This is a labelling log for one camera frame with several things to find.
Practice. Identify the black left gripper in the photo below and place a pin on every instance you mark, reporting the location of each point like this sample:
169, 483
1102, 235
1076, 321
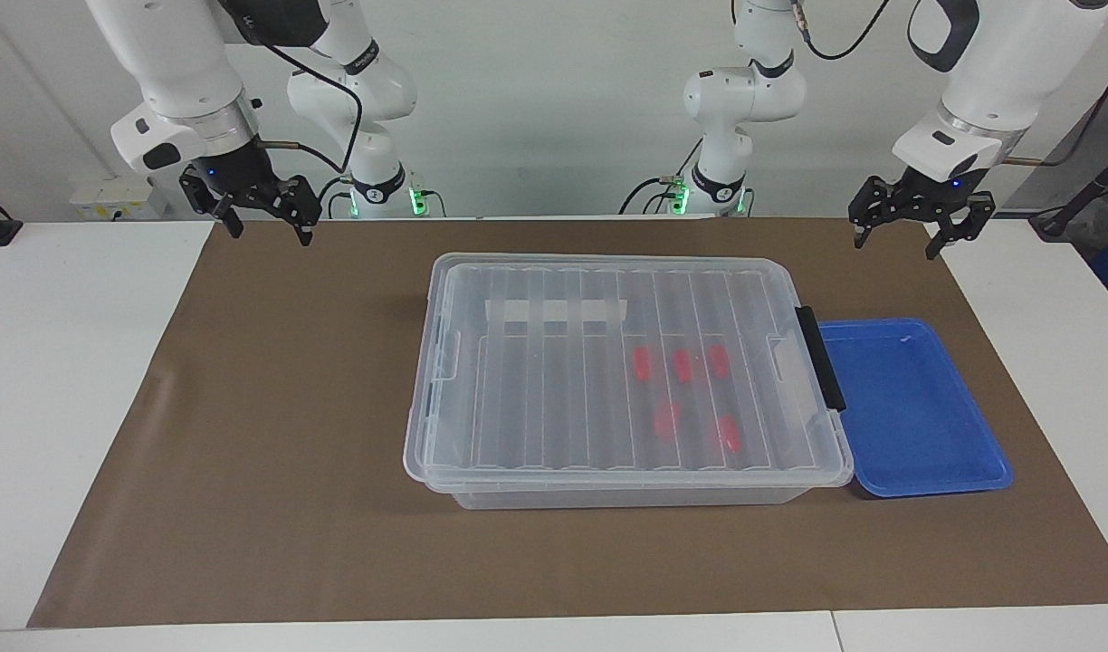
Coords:
930, 195

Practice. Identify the clear ribbed plastic lid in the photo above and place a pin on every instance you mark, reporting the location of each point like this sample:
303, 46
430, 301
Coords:
554, 407

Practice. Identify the white wall socket box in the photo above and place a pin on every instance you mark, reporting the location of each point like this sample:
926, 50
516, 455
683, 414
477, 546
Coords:
110, 195

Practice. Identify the brown table mat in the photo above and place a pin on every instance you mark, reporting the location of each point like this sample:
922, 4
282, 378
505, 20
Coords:
246, 498

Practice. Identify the blue plastic tray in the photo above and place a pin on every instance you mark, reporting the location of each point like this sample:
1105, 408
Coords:
907, 407

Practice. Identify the clear plastic storage box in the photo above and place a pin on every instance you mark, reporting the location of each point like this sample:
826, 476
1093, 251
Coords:
608, 498

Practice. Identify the red block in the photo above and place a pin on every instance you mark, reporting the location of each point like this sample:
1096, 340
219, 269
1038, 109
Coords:
728, 436
683, 365
666, 420
642, 364
719, 361

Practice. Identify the black stand leg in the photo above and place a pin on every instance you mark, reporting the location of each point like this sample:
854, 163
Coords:
1084, 195

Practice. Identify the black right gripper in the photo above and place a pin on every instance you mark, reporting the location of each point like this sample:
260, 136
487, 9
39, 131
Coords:
242, 177

